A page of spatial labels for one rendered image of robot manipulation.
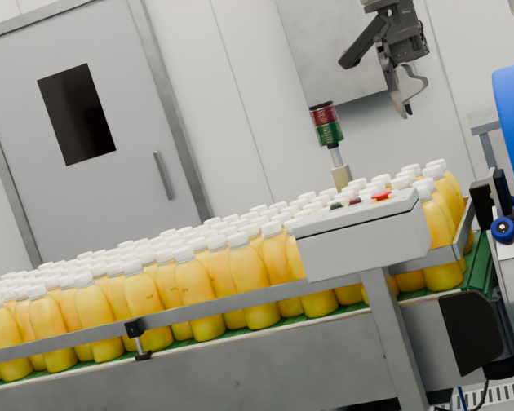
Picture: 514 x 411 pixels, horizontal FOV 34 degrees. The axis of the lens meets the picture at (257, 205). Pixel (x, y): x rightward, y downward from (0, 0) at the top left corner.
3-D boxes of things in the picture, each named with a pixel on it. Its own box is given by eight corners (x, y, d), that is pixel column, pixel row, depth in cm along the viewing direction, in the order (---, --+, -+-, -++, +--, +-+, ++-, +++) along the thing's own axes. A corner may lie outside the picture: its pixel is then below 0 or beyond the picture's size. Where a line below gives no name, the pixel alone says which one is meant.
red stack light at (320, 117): (335, 121, 202) (330, 105, 202) (310, 128, 204) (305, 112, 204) (341, 117, 208) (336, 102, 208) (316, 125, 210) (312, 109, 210)
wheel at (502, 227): (512, 212, 152) (514, 216, 154) (487, 218, 154) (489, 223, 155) (517, 235, 150) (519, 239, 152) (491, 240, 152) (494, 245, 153)
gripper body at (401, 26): (426, 59, 147) (406, -10, 146) (378, 73, 150) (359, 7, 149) (431, 56, 155) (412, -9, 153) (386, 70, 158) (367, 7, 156)
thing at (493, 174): (518, 237, 157) (500, 174, 156) (505, 240, 158) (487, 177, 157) (519, 225, 167) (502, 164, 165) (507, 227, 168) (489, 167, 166)
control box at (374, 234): (425, 258, 134) (407, 196, 133) (308, 285, 141) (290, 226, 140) (432, 241, 143) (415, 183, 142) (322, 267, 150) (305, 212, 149)
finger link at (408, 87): (428, 109, 147) (415, 59, 148) (396, 118, 149) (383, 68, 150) (432, 112, 150) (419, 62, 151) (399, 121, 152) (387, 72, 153)
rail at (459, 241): (461, 258, 146) (456, 242, 146) (456, 260, 147) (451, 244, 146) (476, 208, 183) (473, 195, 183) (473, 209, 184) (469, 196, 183)
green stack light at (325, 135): (341, 141, 203) (335, 121, 202) (316, 148, 205) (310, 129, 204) (347, 137, 209) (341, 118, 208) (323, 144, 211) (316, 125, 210)
